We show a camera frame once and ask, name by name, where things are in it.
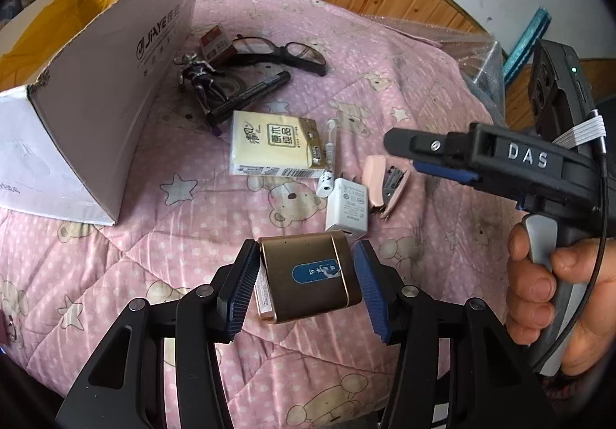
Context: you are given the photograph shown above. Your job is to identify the yellow white tissue pack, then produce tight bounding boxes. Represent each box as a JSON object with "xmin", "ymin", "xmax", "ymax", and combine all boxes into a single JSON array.
[{"xmin": 229, "ymin": 110, "xmax": 324, "ymax": 180}]

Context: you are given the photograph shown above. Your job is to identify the thin white tube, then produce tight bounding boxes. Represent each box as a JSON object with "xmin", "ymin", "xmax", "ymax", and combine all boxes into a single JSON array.
[{"xmin": 316, "ymin": 118, "xmax": 340, "ymax": 199}]

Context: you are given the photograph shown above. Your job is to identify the white charger plug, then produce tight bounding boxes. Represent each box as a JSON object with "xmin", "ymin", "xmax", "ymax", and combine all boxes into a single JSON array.
[{"xmin": 326, "ymin": 176, "xmax": 370, "ymax": 238}]

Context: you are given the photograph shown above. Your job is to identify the teal strip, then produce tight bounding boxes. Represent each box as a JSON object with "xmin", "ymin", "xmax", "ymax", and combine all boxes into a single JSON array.
[{"xmin": 502, "ymin": 6, "xmax": 552, "ymax": 84}]

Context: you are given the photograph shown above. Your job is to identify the pink stapler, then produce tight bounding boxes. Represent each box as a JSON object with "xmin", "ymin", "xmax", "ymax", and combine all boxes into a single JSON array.
[{"xmin": 362, "ymin": 155, "xmax": 413, "ymax": 221}]

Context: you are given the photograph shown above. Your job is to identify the black marker pen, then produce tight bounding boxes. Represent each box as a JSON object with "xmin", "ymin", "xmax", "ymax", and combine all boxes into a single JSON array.
[{"xmin": 207, "ymin": 70, "xmax": 291, "ymax": 130}]

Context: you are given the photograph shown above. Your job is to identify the black frame glasses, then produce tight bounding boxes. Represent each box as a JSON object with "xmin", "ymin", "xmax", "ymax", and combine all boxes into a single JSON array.
[{"xmin": 226, "ymin": 35, "xmax": 329, "ymax": 77}]

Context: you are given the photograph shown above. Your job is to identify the small red white box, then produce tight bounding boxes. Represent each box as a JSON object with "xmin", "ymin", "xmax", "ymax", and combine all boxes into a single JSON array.
[{"xmin": 199, "ymin": 25, "xmax": 238, "ymax": 65}]

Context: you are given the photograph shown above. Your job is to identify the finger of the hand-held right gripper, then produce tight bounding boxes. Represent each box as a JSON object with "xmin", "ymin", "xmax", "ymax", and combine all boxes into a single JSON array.
[
  {"xmin": 384, "ymin": 126, "xmax": 478, "ymax": 169},
  {"xmin": 413, "ymin": 160, "xmax": 483, "ymax": 185}
]

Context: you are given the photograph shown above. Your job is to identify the purple silver action figure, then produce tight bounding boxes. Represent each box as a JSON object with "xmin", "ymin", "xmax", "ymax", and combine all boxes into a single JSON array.
[{"xmin": 174, "ymin": 53, "xmax": 228, "ymax": 118}]

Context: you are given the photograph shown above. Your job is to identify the gold brown box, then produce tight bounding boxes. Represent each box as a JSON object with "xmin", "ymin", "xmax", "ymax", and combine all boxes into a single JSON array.
[{"xmin": 256, "ymin": 233, "xmax": 363, "ymax": 325}]

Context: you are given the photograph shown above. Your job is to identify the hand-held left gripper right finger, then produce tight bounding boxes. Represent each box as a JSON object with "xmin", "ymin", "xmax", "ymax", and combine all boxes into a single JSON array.
[{"xmin": 353, "ymin": 239, "xmax": 559, "ymax": 429}]

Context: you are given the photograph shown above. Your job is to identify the pink bear print blanket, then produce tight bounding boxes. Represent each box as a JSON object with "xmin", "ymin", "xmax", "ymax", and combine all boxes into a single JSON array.
[{"xmin": 0, "ymin": 0, "xmax": 530, "ymax": 429}]

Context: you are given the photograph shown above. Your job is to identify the person's right hand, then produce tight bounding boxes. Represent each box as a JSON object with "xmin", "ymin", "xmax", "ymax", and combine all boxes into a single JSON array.
[{"xmin": 506, "ymin": 219, "xmax": 616, "ymax": 378}]

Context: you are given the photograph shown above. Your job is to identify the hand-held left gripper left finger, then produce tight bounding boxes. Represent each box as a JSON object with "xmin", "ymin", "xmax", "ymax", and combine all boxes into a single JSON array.
[{"xmin": 55, "ymin": 239, "xmax": 263, "ymax": 429}]

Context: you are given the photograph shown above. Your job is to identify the white cardboard box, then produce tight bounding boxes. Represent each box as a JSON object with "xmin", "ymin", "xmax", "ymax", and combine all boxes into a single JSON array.
[{"xmin": 0, "ymin": 0, "xmax": 203, "ymax": 226}]

